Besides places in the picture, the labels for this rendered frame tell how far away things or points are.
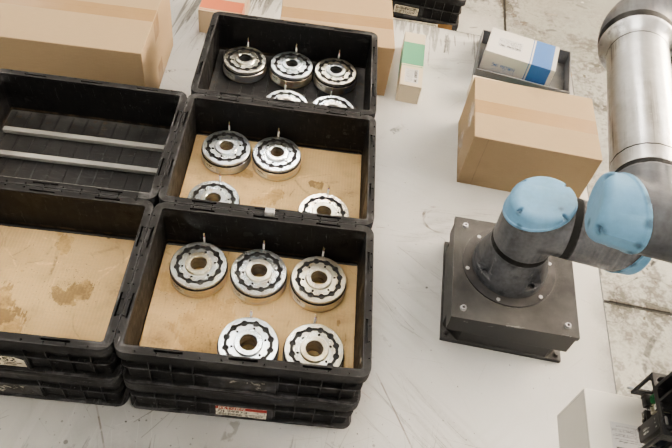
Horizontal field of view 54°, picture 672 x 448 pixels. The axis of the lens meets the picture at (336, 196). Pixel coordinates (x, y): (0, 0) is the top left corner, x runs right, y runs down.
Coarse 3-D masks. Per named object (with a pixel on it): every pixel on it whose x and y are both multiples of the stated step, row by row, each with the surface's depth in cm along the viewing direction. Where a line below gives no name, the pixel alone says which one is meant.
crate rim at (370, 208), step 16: (192, 96) 138; (208, 96) 139; (304, 112) 139; (320, 112) 140; (336, 112) 140; (176, 144) 129; (368, 144) 136; (176, 160) 126; (368, 160) 132; (368, 176) 129; (160, 192) 120; (368, 192) 127; (224, 208) 120; (240, 208) 120; (256, 208) 121; (368, 208) 124; (368, 224) 122
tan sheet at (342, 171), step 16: (192, 160) 140; (304, 160) 144; (320, 160) 144; (336, 160) 145; (352, 160) 146; (192, 176) 137; (208, 176) 138; (224, 176) 138; (240, 176) 139; (256, 176) 139; (304, 176) 141; (320, 176) 141; (336, 176) 142; (352, 176) 142; (240, 192) 136; (256, 192) 136; (272, 192) 137; (288, 192) 137; (304, 192) 138; (320, 192) 138; (336, 192) 139; (352, 192) 140; (288, 208) 135; (352, 208) 137
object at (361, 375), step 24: (240, 216) 119; (264, 216) 120; (144, 240) 113; (144, 264) 110; (120, 336) 101; (144, 360) 101; (168, 360) 101; (192, 360) 101; (216, 360) 101; (264, 360) 102
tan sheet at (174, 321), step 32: (160, 288) 119; (224, 288) 121; (288, 288) 122; (352, 288) 124; (160, 320) 115; (192, 320) 116; (224, 320) 116; (288, 320) 118; (320, 320) 119; (352, 320) 120; (352, 352) 116
